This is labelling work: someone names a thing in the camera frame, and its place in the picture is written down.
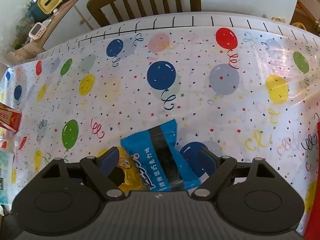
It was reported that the tissue box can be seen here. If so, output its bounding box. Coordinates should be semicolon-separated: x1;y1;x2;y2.
0;151;13;205

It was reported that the yellow teal tissue holder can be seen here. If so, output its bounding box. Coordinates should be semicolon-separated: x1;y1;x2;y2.
28;0;63;23

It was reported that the red cardboard box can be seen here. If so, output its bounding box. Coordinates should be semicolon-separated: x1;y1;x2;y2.
303;121;320;240

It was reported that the yellow plastic bag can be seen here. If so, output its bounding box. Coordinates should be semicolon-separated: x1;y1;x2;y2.
271;16;308;30

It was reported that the wooden chair far side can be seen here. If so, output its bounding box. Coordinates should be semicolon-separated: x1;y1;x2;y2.
87;0;201;27

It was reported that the yellow snack packet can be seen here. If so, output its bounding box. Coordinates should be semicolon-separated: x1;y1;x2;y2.
97;146;146;193

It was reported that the orange tea bottle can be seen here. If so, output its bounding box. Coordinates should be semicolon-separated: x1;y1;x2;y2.
0;103;22;133

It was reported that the white pink timer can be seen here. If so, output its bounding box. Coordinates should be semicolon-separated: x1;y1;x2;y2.
29;20;52;41

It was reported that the blue Oreo snack packet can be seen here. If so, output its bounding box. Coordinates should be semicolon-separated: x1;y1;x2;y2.
120;119;201;191

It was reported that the balloon pattern tablecloth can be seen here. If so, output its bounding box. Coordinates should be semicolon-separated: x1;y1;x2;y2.
0;11;320;235

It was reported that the wooden side cabinet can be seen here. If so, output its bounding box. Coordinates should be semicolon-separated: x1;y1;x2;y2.
1;0;100;67

